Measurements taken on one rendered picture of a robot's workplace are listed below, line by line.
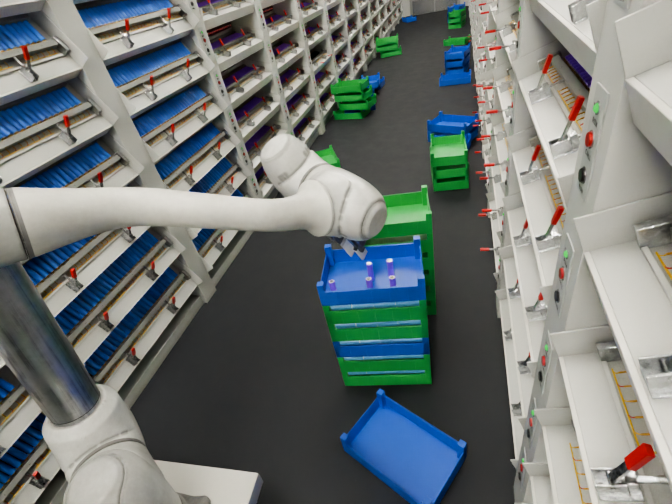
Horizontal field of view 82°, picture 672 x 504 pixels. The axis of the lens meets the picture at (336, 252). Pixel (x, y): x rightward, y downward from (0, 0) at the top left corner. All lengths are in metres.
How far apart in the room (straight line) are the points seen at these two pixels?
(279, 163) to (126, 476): 0.66
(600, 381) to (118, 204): 0.72
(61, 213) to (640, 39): 0.68
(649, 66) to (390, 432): 1.14
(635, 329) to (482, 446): 0.93
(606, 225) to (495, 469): 0.92
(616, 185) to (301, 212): 0.42
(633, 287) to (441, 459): 0.92
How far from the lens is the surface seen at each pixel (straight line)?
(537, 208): 0.96
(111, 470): 0.94
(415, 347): 1.27
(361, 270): 1.24
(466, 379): 1.45
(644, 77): 0.44
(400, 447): 1.32
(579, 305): 0.60
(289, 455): 1.38
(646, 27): 0.44
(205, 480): 1.16
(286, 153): 0.76
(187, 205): 0.65
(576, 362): 0.66
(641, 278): 0.50
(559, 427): 0.82
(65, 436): 1.05
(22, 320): 0.89
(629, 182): 0.50
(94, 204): 0.67
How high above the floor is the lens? 1.19
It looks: 36 degrees down
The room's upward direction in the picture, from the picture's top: 13 degrees counter-clockwise
